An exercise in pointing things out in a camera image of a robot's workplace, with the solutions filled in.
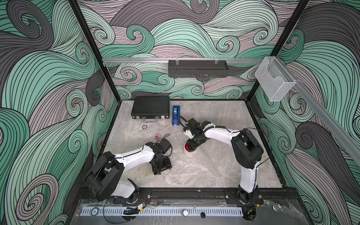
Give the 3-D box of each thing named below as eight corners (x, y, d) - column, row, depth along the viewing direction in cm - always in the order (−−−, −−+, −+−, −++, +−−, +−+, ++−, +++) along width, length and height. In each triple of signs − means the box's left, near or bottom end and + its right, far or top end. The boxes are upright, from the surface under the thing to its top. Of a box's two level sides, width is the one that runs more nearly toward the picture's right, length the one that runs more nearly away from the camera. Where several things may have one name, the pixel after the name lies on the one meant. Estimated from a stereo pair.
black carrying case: (132, 120, 109) (130, 115, 104) (138, 98, 125) (136, 93, 121) (169, 120, 109) (168, 115, 104) (170, 98, 125) (169, 93, 121)
